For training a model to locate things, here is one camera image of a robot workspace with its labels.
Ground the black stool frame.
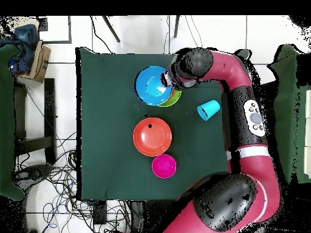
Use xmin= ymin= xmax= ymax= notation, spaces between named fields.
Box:
xmin=13 ymin=78 xmax=57 ymax=165

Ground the dark green table cloth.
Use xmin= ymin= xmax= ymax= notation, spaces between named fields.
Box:
xmin=75 ymin=46 xmax=252 ymax=202

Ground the orange bowl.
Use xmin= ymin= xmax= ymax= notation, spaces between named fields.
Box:
xmin=132 ymin=117 xmax=173 ymax=157

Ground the green bowl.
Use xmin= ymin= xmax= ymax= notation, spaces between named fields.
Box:
xmin=157 ymin=89 xmax=182 ymax=108

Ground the green cloth side table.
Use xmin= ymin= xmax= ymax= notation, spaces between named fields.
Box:
xmin=267 ymin=43 xmax=311 ymax=185
xmin=0 ymin=43 xmax=26 ymax=201

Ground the black power adapter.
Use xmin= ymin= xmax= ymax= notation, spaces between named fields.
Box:
xmin=92 ymin=200 xmax=108 ymax=226

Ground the black tripod leg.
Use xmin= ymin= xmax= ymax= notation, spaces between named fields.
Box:
xmin=173 ymin=15 xmax=181 ymax=39
xmin=101 ymin=15 xmax=121 ymax=44

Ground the small pink bowl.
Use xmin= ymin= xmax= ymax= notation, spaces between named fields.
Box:
xmin=151 ymin=154 xmax=177 ymax=180

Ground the black framed board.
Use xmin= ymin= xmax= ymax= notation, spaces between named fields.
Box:
xmin=38 ymin=15 xmax=73 ymax=45

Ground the blue bowl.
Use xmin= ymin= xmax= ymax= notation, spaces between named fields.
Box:
xmin=134 ymin=66 xmax=175 ymax=107

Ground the floor cable tangle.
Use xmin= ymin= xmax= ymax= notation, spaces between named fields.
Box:
xmin=14 ymin=132 xmax=131 ymax=233

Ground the blue fabric bag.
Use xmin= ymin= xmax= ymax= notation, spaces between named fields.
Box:
xmin=0 ymin=23 xmax=40 ymax=75

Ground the cardboard box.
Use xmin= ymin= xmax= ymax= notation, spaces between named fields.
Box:
xmin=18 ymin=39 xmax=52 ymax=84

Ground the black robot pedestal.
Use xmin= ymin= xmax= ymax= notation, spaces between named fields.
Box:
xmin=129 ymin=200 xmax=176 ymax=233

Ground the black chair base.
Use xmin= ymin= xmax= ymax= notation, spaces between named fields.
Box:
xmin=13 ymin=164 xmax=53 ymax=186

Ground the blue cup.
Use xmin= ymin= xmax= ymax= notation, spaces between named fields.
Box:
xmin=196 ymin=100 xmax=221 ymax=121

